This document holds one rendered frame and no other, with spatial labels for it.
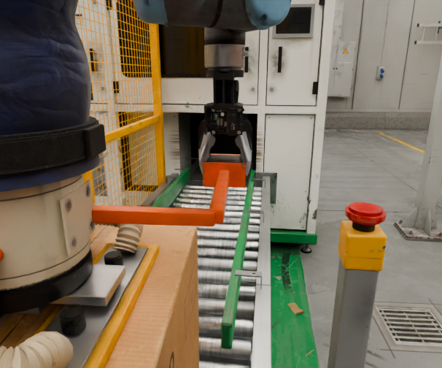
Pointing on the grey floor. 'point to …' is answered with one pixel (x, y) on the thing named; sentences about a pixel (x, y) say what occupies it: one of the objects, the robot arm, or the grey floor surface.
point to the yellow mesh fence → (138, 102)
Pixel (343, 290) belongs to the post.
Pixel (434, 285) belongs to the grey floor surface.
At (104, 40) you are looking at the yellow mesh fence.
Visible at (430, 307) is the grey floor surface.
